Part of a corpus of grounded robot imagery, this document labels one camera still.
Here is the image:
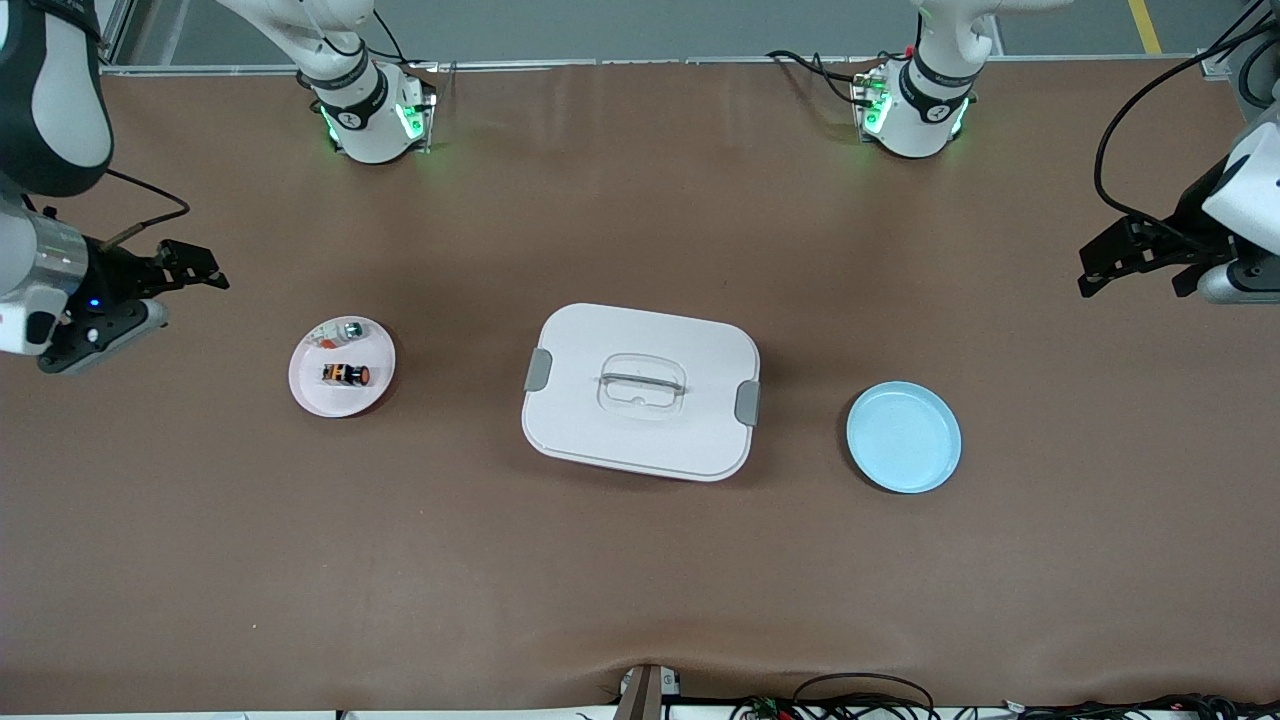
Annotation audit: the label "pink round plate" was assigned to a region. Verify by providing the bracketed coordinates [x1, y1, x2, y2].
[288, 316, 397, 419]

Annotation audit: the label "light blue round plate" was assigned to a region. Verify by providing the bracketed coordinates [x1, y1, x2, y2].
[847, 381, 963, 494]

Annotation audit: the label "white lidded storage box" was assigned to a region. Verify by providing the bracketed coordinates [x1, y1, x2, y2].
[521, 303, 762, 483]

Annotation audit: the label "brown table mat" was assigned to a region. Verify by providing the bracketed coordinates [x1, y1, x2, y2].
[0, 58, 1280, 713]

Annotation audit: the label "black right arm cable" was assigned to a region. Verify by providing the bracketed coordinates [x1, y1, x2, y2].
[98, 168, 192, 253]

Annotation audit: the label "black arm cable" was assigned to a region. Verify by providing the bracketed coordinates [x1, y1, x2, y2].
[98, 168, 192, 253]
[1094, 18, 1280, 251]

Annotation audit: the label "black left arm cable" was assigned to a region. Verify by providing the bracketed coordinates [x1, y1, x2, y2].
[1094, 18, 1280, 251]

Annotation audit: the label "white switch with green button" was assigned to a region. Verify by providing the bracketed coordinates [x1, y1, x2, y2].
[310, 320, 369, 353]

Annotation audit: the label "aluminium frame post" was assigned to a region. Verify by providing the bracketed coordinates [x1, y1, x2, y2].
[95, 0, 136, 71]
[1198, 0, 1280, 81]

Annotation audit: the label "black right base cable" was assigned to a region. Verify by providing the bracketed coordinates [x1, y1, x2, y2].
[340, 8, 437, 113]

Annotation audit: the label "black base cable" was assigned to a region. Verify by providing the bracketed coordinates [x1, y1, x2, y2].
[766, 48, 873, 105]
[340, 8, 437, 113]

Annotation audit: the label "black left base cable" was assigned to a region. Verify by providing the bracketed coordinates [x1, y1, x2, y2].
[766, 48, 873, 105]

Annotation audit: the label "black cable bundle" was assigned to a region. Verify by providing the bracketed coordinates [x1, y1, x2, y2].
[1000, 694, 1280, 720]

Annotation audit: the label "aluminium frame rail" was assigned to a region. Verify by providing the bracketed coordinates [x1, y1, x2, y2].
[95, 56, 1206, 75]

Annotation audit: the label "black looped cable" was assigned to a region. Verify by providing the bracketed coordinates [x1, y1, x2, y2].
[792, 672, 937, 720]

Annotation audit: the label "brown mounting post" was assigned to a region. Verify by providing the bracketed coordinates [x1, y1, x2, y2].
[614, 663, 663, 720]

